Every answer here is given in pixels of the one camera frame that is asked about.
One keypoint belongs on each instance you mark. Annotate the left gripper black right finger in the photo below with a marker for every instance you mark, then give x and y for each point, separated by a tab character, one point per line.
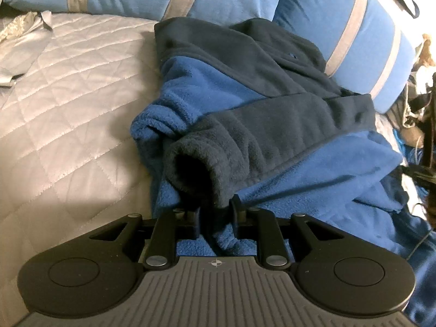
261	226

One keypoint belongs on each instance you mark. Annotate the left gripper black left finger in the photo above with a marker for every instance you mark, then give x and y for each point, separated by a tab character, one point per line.
170	228

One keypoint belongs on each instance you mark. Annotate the blue navy fleece jacket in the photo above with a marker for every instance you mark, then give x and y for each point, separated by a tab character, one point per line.
248	111

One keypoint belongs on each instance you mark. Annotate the grey quilted bedspread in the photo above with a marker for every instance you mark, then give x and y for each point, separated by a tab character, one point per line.
68	161

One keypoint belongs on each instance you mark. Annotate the right blue striped pillow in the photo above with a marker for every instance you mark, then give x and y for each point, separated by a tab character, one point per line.
366	47

